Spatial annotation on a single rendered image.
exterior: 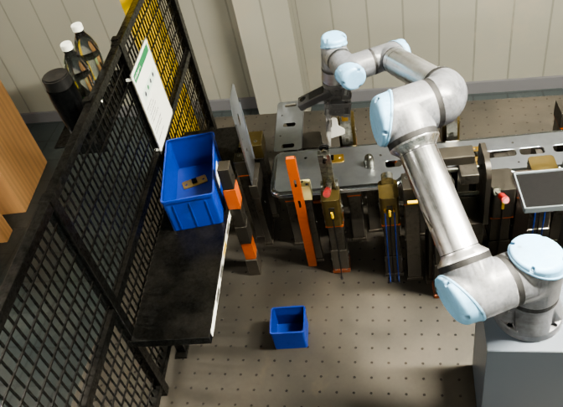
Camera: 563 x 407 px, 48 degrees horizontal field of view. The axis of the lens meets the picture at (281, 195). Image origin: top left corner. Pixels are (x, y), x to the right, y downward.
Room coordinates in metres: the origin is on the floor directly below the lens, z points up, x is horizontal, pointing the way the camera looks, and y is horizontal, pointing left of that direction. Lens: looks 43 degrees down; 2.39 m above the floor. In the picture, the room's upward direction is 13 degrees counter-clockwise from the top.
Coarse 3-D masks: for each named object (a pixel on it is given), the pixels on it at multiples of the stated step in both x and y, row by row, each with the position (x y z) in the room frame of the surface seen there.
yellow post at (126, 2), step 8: (120, 0) 2.11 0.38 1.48; (128, 0) 2.10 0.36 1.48; (152, 0) 2.14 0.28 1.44; (128, 8) 2.11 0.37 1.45; (144, 8) 2.09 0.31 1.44; (152, 8) 2.12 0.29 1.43; (152, 16) 2.10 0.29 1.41; (136, 24) 2.11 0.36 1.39; (144, 24) 2.10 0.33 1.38; (152, 24) 2.09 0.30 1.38; (144, 32) 2.10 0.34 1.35; (152, 32) 2.09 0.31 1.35; (152, 40) 2.10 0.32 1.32; (168, 40) 2.17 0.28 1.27; (168, 48) 2.14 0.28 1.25; (184, 88) 2.17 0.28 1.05; (176, 112) 2.10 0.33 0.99; (176, 120) 2.10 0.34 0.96; (176, 128) 2.10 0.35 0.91; (176, 136) 2.11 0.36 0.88
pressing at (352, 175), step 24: (456, 144) 1.52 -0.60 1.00; (504, 144) 1.47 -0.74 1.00; (528, 144) 1.44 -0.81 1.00; (552, 144) 1.42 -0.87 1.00; (312, 168) 1.57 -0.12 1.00; (336, 168) 1.54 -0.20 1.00; (360, 168) 1.52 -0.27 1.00; (384, 168) 1.49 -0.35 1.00; (288, 192) 1.48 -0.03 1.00; (312, 192) 1.46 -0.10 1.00
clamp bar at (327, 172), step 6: (324, 144) 1.42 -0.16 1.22; (324, 150) 1.40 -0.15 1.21; (318, 156) 1.38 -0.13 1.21; (324, 156) 1.38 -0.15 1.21; (330, 156) 1.39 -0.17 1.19; (324, 162) 1.36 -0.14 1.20; (330, 162) 1.38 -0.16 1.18; (324, 168) 1.39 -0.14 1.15; (330, 168) 1.38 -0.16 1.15; (324, 174) 1.39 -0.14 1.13; (330, 174) 1.39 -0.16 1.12; (324, 180) 1.40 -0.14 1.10; (330, 180) 1.39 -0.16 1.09; (324, 186) 1.40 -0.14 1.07
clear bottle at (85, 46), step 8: (72, 24) 1.69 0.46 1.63; (80, 24) 1.68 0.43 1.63; (80, 32) 1.67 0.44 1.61; (80, 40) 1.66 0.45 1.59; (88, 40) 1.67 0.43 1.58; (80, 48) 1.66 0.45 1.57; (88, 48) 1.66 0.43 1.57; (96, 48) 1.67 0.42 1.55; (88, 56) 1.65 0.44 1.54; (96, 56) 1.66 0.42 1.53; (96, 64) 1.66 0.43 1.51; (96, 72) 1.65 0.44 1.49
